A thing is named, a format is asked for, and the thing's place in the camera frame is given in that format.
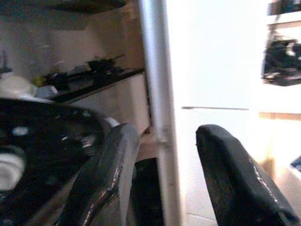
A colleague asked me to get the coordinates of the black box on floor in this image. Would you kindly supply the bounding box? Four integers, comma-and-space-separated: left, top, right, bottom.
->
130, 157, 164, 226

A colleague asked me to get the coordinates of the dark wall cabinet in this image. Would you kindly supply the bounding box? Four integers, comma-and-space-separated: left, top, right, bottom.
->
0, 0, 129, 30

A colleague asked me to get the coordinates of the white door panel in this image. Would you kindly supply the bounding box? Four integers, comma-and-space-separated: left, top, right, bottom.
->
166, 0, 268, 226

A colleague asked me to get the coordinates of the silver metal upright post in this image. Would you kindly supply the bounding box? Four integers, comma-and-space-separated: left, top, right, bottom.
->
137, 0, 187, 226

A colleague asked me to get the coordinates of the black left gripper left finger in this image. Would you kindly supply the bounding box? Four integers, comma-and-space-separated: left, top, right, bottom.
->
55, 123, 141, 226

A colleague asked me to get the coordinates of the black bag on shelf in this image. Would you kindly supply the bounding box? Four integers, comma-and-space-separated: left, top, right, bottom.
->
260, 39, 301, 87

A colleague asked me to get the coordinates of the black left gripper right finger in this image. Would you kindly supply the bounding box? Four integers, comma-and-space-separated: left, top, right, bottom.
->
195, 124, 301, 226

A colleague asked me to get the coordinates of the white base cabinet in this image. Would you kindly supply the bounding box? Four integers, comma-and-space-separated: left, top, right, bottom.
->
69, 73, 151, 136

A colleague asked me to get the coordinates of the white round bowl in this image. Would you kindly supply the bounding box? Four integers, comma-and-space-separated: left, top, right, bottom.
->
0, 74, 40, 101

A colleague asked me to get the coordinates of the dark item on shelf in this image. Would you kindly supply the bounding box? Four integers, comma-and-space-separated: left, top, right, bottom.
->
267, 0, 301, 16

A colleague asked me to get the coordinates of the black glossy round robot housing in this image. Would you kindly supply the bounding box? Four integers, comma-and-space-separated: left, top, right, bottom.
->
0, 97, 119, 226

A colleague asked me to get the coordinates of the blue and white container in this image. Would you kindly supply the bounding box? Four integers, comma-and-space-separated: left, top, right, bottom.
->
289, 154, 301, 172

